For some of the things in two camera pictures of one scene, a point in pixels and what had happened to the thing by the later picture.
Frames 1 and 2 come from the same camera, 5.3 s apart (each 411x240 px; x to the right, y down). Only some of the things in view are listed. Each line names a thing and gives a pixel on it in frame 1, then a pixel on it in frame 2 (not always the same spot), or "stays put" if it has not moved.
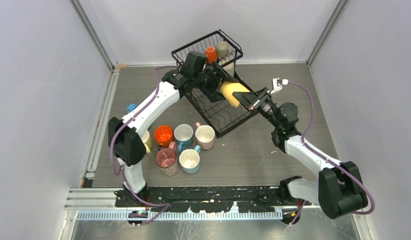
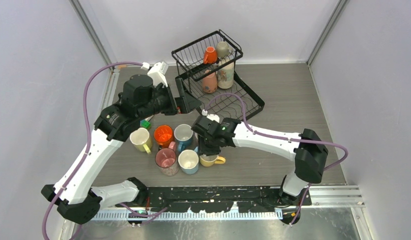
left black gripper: (214, 94) -> (188, 102)
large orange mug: (163, 134) stays put
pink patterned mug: (166, 159) stays put
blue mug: (183, 133) stays put
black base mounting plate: (210, 199) stays put
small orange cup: (211, 55) stays put
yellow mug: (227, 89) -> (209, 160)
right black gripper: (260, 97) -> (203, 149)
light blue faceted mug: (189, 159) stays put
